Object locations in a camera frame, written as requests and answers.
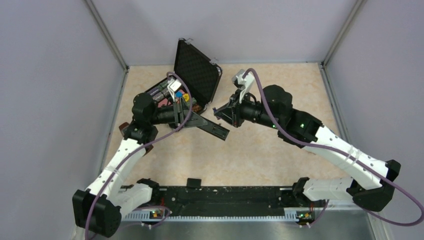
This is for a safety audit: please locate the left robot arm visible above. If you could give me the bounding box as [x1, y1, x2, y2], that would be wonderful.
[72, 91, 207, 240]

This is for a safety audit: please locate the brown leather pouch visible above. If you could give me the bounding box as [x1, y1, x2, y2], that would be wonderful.
[118, 122, 130, 137]

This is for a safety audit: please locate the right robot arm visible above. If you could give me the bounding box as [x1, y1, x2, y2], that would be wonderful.
[213, 85, 401, 212]

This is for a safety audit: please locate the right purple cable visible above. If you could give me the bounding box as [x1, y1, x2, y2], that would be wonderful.
[241, 68, 424, 227]

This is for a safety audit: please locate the black remote control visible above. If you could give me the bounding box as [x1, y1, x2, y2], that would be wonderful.
[198, 119, 230, 141]

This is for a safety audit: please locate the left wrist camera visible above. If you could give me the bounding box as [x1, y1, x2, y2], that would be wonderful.
[166, 78, 182, 102]

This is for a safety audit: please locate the purple cable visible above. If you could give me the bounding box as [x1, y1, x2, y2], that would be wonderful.
[84, 71, 194, 240]
[241, 68, 424, 227]

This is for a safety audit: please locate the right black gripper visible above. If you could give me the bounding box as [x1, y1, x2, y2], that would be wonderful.
[215, 88, 282, 130]

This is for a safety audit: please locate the black battery cover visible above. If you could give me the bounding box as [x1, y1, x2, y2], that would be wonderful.
[186, 178, 202, 189]

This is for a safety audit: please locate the black poker chip case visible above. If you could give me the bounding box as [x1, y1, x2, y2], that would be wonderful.
[143, 37, 223, 115]

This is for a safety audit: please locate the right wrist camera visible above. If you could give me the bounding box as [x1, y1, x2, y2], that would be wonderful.
[231, 69, 256, 104]

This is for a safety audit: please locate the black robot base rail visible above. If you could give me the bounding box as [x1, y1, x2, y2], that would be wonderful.
[119, 178, 332, 228]

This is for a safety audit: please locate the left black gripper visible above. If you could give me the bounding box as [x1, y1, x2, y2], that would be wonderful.
[149, 96, 208, 129]

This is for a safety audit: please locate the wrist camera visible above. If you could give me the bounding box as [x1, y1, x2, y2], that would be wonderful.
[231, 69, 256, 104]
[166, 78, 182, 102]

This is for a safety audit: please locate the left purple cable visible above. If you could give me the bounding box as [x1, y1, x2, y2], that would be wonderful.
[84, 71, 194, 240]

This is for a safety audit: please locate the yellow round poker chip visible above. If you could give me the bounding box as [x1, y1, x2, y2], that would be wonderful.
[183, 93, 190, 102]

